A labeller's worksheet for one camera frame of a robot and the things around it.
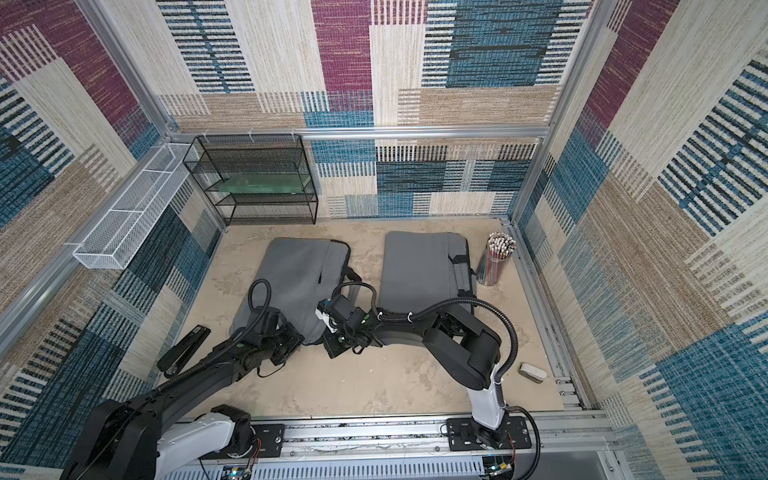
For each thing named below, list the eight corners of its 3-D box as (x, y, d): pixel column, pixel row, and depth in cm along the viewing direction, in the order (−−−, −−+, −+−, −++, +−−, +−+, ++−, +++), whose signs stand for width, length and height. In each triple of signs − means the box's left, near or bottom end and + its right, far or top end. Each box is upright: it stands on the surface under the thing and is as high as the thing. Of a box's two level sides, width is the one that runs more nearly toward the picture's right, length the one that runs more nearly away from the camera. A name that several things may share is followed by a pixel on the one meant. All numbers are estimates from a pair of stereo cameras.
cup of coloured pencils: (478, 286, 103) (492, 252, 88) (474, 268, 108) (487, 232, 93) (500, 286, 103) (518, 251, 88) (495, 267, 108) (511, 232, 93)
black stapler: (163, 373, 86) (152, 367, 82) (204, 329, 95) (196, 321, 91) (173, 380, 85) (163, 374, 81) (214, 334, 94) (206, 327, 90)
